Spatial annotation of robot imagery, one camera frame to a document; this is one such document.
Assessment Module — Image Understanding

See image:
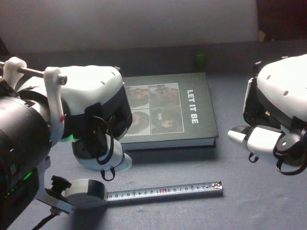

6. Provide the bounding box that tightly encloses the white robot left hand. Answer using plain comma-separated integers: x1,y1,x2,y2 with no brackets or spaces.
59,65,134,182

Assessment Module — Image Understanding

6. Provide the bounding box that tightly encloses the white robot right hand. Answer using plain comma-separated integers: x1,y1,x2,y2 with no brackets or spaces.
227,54,307,177

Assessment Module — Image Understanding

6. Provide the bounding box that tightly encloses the large pale backdrop board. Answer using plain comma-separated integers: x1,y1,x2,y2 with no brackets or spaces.
0,0,259,52

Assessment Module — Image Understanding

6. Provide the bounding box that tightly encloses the black Let It Be book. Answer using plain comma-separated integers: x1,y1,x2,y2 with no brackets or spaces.
119,72,219,151

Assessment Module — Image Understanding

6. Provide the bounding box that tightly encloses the grey table cloth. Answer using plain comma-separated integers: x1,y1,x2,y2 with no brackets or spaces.
0,39,307,230

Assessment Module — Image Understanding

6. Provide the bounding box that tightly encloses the white and black tape measure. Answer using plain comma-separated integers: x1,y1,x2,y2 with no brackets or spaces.
64,179,224,211

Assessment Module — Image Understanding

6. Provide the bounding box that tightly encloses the black left camera cable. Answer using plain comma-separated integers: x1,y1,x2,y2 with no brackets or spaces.
30,210,59,230

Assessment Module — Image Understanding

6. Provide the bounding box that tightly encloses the small dark green toy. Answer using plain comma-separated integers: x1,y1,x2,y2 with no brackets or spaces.
194,51,209,69

